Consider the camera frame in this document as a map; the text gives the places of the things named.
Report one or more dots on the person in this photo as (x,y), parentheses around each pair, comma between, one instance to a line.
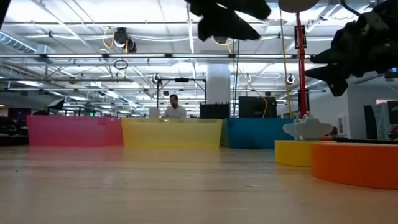
(174,112)

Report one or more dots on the yellow plastic bin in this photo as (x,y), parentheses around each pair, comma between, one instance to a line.
(171,133)

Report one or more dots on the small black equipment box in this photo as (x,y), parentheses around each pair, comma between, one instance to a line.
(214,112)

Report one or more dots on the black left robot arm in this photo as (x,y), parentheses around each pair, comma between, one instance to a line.
(3,9)

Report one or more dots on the blue plastic bin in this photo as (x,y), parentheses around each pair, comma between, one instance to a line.
(252,133)

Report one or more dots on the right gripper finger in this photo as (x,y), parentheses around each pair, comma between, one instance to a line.
(337,77)
(335,56)

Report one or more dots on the black background rig frame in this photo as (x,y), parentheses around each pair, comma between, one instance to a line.
(182,80)

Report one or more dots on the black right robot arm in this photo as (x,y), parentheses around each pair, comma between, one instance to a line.
(388,4)

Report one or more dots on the pink plastic bin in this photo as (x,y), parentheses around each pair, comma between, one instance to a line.
(74,132)

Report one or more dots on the yellow tape roll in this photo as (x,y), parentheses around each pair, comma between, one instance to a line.
(292,154)

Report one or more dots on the orange tape roll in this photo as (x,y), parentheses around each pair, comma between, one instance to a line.
(357,165)

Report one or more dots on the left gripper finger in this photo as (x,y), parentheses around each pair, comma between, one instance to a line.
(220,28)
(248,7)

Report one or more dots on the large black equipment box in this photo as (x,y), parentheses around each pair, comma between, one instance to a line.
(256,107)

